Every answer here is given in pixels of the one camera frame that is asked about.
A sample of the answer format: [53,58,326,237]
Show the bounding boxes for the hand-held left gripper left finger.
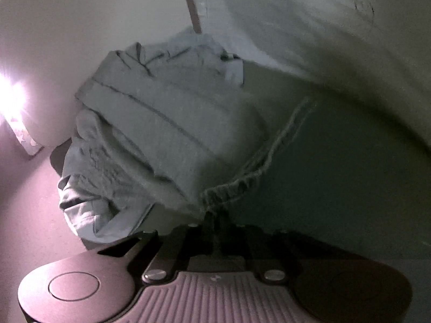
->
[96,223,217,283]

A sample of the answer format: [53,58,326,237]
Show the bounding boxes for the white board panel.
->
[0,0,203,148]

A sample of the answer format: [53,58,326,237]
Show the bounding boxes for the bright lamp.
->
[0,69,45,161]

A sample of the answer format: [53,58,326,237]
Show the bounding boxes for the carrot print bed sheet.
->
[181,0,431,136]

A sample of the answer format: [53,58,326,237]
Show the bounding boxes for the blue denim jeans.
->
[75,30,319,240]

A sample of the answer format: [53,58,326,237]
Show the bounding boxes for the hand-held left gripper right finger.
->
[215,223,339,283]

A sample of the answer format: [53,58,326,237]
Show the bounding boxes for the light grey garment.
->
[57,108,156,245]

